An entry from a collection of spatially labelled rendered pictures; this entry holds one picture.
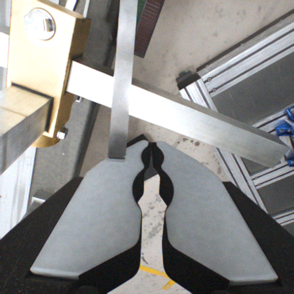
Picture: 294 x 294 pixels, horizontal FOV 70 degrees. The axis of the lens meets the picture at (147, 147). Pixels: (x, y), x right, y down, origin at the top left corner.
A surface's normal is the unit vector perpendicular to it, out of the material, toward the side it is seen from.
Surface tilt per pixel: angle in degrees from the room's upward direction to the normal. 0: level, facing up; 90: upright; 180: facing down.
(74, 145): 0
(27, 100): 90
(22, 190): 0
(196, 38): 0
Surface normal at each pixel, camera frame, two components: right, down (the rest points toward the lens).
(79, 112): -0.02, 0.50
